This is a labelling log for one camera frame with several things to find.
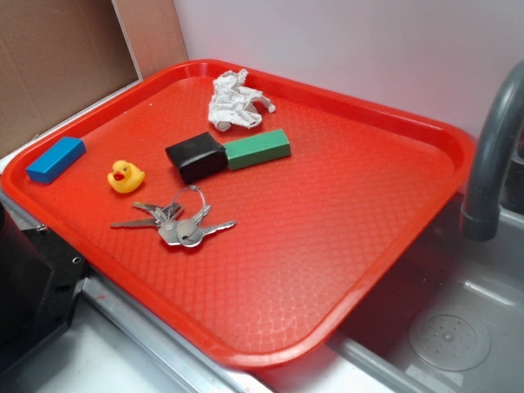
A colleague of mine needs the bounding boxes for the yellow rubber duck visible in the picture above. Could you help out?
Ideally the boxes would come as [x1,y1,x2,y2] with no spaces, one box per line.
[106,160,146,194]

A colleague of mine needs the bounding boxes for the blue rectangular block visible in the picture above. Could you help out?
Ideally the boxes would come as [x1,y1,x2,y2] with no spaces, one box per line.
[25,137,87,184]

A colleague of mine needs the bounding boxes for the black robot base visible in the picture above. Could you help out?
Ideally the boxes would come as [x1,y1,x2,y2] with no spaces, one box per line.
[1,206,87,376]

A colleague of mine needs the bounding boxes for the green rectangular block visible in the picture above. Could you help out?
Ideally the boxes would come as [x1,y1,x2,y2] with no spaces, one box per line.
[224,129,291,170]

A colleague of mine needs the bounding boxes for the black rectangular block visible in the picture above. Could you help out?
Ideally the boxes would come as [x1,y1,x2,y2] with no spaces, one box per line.
[165,132,228,184]

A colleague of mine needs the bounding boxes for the silver key bunch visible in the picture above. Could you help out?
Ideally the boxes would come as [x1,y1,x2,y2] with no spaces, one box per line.
[110,185,237,248]

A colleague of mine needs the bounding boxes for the crumpled white paper towel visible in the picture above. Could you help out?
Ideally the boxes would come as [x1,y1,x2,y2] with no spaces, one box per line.
[208,69,276,132]

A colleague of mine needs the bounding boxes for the grey sink faucet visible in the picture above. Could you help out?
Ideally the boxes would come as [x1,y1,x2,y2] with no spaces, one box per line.
[459,62,523,242]

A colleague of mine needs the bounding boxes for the grey plastic sink basin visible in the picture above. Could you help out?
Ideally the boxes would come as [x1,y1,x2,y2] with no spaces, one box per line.
[327,192,524,393]

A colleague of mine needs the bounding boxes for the round sink drain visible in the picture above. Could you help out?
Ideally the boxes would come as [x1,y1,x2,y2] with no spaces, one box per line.
[408,309,491,372]

